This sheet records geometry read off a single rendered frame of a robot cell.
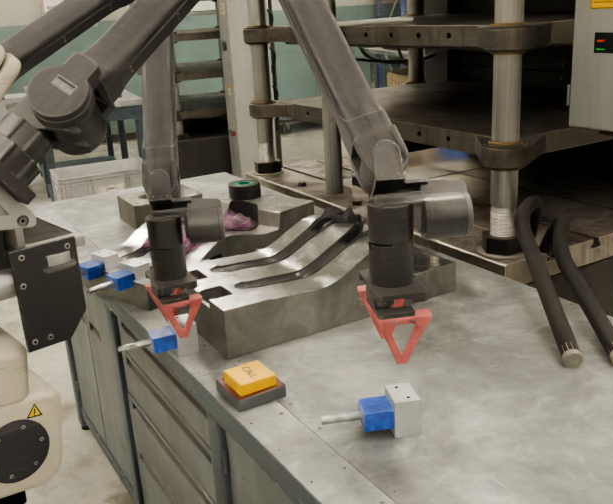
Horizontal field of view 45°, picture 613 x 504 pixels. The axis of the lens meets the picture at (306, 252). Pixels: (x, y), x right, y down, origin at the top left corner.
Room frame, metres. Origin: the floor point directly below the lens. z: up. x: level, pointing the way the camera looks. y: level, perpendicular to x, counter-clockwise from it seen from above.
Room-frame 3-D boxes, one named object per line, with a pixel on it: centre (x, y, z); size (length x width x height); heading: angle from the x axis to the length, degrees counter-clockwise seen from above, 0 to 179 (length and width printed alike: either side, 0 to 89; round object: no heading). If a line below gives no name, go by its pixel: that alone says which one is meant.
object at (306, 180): (2.32, -0.48, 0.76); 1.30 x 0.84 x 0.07; 30
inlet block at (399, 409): (0.88, -0.07, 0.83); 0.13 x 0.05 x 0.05; 98
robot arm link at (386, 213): (0.89, -0.11, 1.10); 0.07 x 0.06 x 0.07; 93
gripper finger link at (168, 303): (1.15, 0.22, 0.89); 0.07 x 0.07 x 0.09; 25
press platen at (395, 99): (2.30, -0.49, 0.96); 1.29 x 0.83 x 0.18; 30
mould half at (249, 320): (1.36, -0.01, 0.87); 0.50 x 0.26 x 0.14; 120
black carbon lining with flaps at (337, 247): (1.36, 0.01, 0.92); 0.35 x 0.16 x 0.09; 120
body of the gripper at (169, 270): (1.18, 0.23, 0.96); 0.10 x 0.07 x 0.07; 25
